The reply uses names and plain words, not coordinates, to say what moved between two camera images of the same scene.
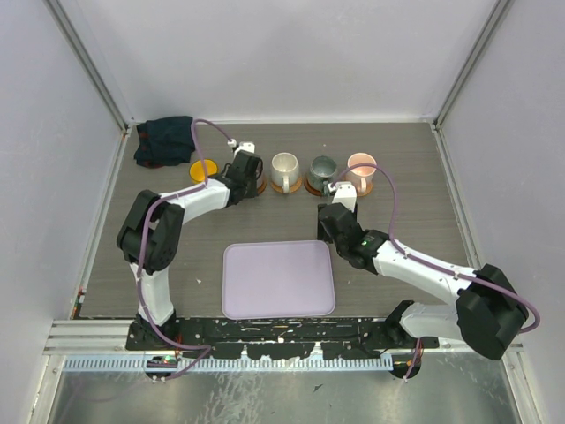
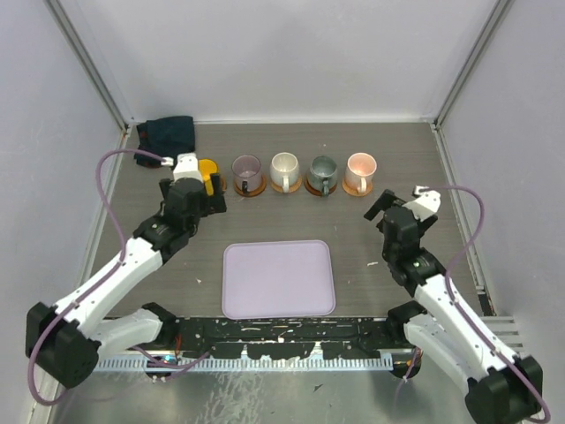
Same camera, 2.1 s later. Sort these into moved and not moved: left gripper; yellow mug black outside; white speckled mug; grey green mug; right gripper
Moved: right gripper; left gripper
Not moved: grey green mug; yellow mug black outside; white speckled mug
